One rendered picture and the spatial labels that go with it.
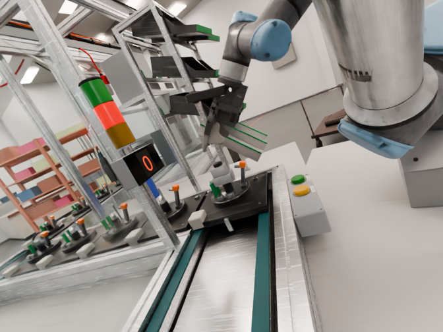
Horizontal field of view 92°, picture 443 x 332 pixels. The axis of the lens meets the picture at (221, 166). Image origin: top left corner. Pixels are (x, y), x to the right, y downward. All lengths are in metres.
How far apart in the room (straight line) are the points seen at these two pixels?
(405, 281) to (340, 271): 0.10
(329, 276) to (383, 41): 0.41
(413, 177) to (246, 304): 0.45
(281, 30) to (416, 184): 0.44
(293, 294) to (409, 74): 0.34
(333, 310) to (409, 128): 0.32
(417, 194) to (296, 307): 0.40
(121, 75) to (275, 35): 1.66
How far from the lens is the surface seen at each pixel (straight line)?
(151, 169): 0.55
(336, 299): 0.50
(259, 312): 0.41
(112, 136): 0.54
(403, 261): 0.55
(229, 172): 0.68
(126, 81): 2.02
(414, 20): 0.31
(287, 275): 0.42
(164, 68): 0.95
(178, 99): 0.93
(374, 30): 0.28
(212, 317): 0.49
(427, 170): 0.63
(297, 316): 0.37
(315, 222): 0.54
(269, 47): 0.50
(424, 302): 0.50
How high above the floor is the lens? 1.26
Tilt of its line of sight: 15 degrees down
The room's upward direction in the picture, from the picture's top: 25 degrees counter-clockwise
